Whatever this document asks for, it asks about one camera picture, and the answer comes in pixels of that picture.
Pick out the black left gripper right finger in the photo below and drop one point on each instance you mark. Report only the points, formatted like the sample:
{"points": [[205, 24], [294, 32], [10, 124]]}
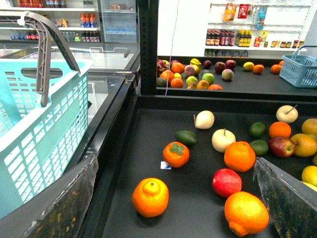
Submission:
{"points": [[291, 204]]}

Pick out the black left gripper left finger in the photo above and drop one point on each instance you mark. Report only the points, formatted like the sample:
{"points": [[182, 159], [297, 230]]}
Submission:
{"points": [[65, 215]]}

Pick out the yellow lemon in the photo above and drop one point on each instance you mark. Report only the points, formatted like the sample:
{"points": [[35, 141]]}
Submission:
{"points": [[309, 175]]}

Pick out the light blue plastic basket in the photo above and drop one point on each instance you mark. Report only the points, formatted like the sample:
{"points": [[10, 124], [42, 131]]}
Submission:
{"points": [[37, 142]]}

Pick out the grey basket handle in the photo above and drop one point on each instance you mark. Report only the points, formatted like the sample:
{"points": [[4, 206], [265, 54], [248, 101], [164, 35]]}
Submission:
{"points": [[47, 32]]}

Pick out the black fruit shelf tray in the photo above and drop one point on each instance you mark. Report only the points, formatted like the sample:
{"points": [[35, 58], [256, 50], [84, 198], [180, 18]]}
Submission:
{"points": [[129, 145]]}

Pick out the large orange citrus front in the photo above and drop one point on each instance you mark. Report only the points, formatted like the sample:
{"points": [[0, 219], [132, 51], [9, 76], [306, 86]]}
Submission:
{"points": [[245, 214]]}

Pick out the red yellow apple centre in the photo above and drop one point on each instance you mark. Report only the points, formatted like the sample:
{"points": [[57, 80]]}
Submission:
{"points": [[281, 146]]}

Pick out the orange yellow mango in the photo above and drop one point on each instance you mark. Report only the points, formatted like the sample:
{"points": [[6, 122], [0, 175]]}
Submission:
{"points": [[305, 146]]}

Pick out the red pomegranate fruit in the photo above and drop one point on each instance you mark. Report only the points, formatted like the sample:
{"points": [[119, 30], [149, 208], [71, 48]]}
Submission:
{"points": [[226, 182]]}

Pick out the large round orange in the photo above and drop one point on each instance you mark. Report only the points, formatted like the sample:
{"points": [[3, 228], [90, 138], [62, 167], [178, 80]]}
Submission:
{"points": [[239, 156]]}

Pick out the small orange mandarin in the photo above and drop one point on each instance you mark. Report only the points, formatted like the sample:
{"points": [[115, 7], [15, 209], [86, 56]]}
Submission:
{"points": [[279, 128]]}

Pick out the orange yellow round pear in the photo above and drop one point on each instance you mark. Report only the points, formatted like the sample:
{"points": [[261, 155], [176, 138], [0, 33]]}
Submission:
{"points": [[309, 126]]}

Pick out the green lime back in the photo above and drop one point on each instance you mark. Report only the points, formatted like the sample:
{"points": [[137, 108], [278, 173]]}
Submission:
{"points": [[257, 129]]}

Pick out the orange tangerine with knob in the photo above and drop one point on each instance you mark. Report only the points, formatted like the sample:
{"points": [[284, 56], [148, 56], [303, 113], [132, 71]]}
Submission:
{"points": [[150, 197]]}

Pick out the white pear back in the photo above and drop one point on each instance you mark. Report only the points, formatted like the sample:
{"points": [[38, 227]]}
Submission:
{"points": [[287, 114]]}

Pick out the white pear upright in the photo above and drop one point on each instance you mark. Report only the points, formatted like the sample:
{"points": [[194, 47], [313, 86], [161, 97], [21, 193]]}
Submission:
{"points": [[221, 139]]}

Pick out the white blue label tag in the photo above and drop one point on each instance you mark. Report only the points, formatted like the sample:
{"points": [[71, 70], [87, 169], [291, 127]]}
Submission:
{"points": [[165, 166]]}

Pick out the white pear lying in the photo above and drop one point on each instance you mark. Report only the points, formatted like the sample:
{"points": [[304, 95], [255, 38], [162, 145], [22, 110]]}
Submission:
{"points": [[204, 120]]}

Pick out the dark green avocado left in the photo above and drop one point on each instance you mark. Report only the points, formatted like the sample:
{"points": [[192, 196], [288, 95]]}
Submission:
{"points": [[186, 137]]}

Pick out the orange persimmon green calyx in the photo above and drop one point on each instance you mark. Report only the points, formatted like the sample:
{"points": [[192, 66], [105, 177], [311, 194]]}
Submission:
{"points": [[176, 154]]}

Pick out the small blue basket far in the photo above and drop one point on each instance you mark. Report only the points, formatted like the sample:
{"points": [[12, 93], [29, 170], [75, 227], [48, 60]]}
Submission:
{"points": [[300, 70]]}

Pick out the glass top freezer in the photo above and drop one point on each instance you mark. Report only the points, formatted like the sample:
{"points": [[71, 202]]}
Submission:
{"points": [[113, 64]]}

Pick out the far fruit pile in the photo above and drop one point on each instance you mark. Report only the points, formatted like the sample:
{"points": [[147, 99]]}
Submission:
{"points": [[221, 75]]}

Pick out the white wall product shelf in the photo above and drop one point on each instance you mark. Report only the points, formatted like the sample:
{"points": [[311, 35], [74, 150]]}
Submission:
{"points": [[255, 28]]}

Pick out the black shelf upright post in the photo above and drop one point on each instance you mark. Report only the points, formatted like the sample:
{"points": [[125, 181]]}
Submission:
{"points": [[148, 40]]}

